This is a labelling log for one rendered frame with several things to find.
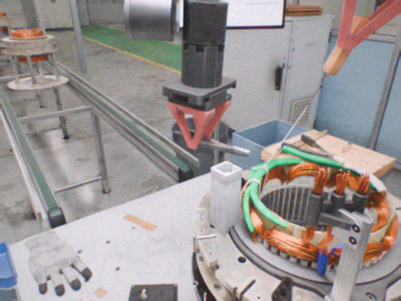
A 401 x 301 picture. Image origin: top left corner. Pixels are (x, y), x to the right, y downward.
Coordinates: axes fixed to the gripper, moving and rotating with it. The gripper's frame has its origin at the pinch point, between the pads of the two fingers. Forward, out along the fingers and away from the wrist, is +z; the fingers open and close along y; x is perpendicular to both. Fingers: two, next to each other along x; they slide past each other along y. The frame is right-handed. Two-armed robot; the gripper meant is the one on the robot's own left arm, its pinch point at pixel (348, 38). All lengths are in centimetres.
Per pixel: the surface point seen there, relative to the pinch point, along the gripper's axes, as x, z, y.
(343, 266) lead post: 8.6, 15.2, 14.2
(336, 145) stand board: 13.7, 26.4, -32.6
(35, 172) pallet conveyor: -71, 91, -34
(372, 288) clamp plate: 14.1, 19.1, 10.8
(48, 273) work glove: -32, 69, 4
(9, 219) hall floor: -123, 194, -68
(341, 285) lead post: 9.5, 17.2, 14.5
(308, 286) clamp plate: 8.4, 21.3, 12.8
